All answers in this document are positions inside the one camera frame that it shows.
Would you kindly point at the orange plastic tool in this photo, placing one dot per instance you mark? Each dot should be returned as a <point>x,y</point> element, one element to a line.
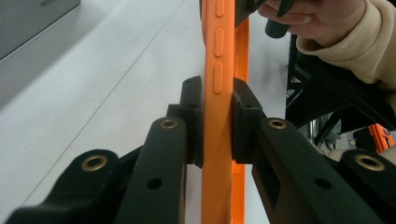
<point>381,137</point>

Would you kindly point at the black chair frame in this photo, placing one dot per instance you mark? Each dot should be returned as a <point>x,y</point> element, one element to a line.
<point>336,96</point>

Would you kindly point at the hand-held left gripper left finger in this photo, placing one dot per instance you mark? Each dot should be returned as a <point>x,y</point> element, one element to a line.
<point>168,161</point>

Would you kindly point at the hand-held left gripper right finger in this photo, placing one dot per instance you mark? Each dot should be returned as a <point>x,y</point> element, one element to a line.
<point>280,168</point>

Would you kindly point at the orange phone case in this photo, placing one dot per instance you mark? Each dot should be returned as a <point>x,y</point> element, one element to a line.
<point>218,140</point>

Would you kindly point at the grey translucent storage box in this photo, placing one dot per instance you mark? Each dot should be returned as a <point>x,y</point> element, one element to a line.
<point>28,25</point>

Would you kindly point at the white board sheet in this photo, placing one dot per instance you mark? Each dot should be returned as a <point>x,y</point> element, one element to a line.
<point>102,102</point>

